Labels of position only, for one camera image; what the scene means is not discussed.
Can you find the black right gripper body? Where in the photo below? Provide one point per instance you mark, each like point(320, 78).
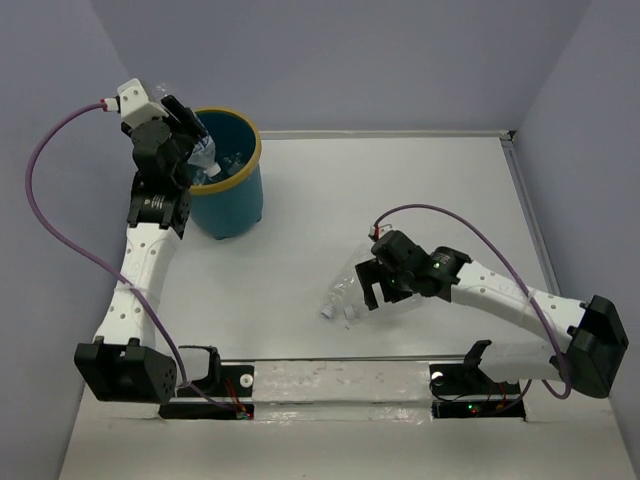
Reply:
point(400, 276)

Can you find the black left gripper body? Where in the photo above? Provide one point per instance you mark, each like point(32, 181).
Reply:
point(184, 146)

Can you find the crushed clear plastic bottle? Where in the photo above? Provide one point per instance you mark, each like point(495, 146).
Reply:
point(344, 299)

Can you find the clear bottle green white label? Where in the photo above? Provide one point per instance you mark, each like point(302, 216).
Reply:
point(203, 156)

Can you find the clear bottle white cap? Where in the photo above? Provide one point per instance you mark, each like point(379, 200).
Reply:
point(380, 305)

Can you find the small bottle black cap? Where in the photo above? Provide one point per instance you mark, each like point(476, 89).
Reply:
point(233, 163)

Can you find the clear wide-mouth plastic jar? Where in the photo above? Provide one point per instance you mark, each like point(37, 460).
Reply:
point(200, 178)

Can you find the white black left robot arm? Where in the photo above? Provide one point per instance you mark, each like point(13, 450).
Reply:
point(132, 358)

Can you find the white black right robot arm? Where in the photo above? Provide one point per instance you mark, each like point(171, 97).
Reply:
point(580, 343)

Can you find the teal bin yellow rim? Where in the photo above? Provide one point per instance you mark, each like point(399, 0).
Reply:
point(230, 206)

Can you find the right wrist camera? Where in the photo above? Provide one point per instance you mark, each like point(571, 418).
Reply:
point(377, 231)

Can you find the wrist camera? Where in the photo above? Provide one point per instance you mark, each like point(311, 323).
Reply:
point(134, 103)
point(377, 231)

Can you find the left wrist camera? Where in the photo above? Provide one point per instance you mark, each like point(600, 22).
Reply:
point(134, 103)

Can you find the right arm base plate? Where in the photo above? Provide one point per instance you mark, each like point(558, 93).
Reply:
point(459, 391)

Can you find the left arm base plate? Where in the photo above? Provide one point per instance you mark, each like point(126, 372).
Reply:
point(228, 399)

